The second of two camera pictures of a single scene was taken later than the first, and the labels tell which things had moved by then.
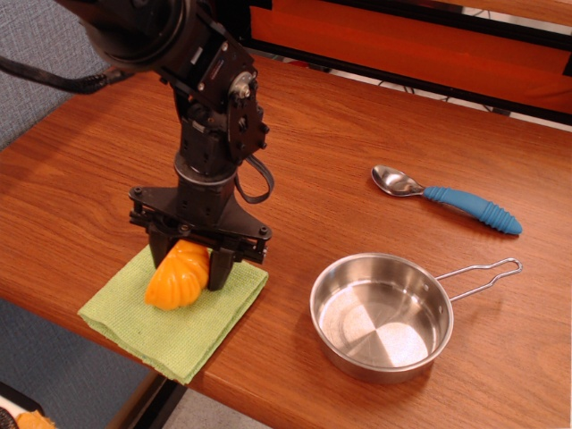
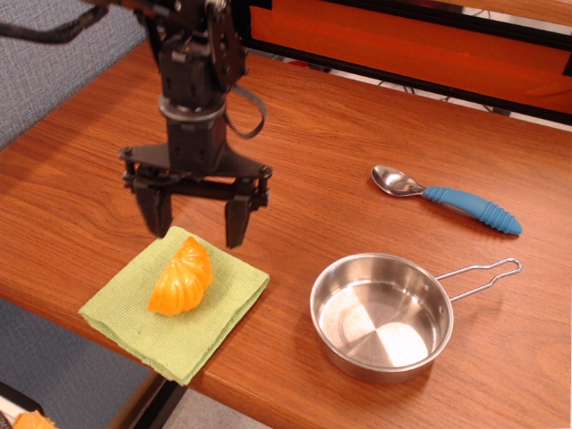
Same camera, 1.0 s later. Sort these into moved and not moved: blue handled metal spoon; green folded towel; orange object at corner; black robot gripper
Moved: black robot gripper
Not moved: green folded towel; orange object at corner; blue handled metal spoon
